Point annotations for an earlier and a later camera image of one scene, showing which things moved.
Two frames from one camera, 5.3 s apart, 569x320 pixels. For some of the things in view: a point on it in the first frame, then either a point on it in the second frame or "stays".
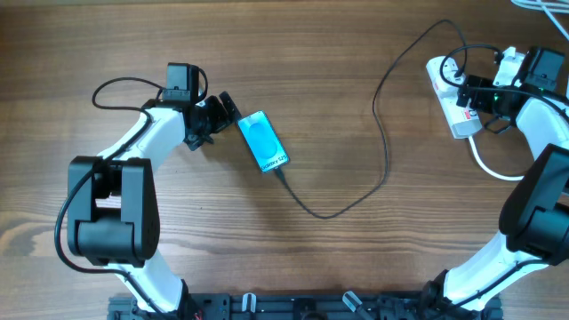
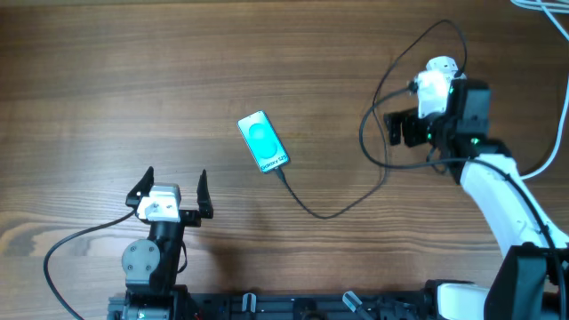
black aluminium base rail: (244, 306) stays
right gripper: (478, 102) to (410, 121)
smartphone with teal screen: (262, 140) stays
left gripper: (221, 120) to (191, 217)
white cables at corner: (555, 5) stays
